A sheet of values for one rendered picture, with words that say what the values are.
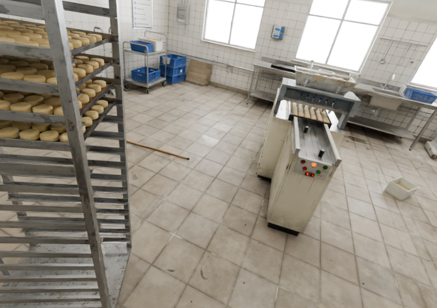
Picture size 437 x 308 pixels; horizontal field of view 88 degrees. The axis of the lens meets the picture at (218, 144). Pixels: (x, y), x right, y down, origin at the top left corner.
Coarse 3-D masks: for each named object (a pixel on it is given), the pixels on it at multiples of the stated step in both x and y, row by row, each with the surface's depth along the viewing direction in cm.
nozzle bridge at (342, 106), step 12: (288, 84) 216; (288, 96) 227; (312, 96) 221; (324, 96) 218; (336, 96) 208; (348, 96) 212; (276, 108) 238; (324, 108) 218; (336, 108) 220; (348, 108) 217
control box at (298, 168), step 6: (300, 156) 168; (300, 162) 168; (306, 162) 167; (312, 162) 166; (318, 162) 165; (324, 162) 165; (294, 168) 172; (300, 168) 171; (312, 168) 168; (318, 168) 167; (330, 168) 164; (312, 174) 170; (318, 174) 169; (324, 174) 167; (324, 180) 170
